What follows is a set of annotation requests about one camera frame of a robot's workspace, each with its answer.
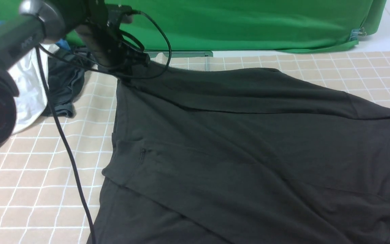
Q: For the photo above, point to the dark gray long-sleeve shirt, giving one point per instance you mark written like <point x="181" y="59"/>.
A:
<point x="248" y="156"/>

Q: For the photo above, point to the white crumpled shirt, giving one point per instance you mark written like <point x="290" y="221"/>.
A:
<point x="32" y="99"/>

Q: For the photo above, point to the dark gray crumpled garment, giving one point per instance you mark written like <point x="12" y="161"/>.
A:
<point x="65" y="81"/>

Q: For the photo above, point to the beige checkered tablecloth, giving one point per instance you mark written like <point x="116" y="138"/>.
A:
<point x="39" y="200"/>

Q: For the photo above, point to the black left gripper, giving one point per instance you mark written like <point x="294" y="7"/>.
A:
<point x="112" y="51"/>

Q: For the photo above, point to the blue crumpled garment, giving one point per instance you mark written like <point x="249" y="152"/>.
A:
<point x="62" y="43"/>

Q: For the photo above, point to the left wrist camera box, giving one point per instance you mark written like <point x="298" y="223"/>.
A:
<point x="110" y="15"/>

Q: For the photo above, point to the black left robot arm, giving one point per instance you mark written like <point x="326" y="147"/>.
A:
<point x="46" y="22"/>

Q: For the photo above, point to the green backdrop cloth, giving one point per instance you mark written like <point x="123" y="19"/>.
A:
<point x="290" y="26"/>

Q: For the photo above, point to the binder clip on backdrop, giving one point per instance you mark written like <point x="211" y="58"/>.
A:
<point x="356" y="34"/>

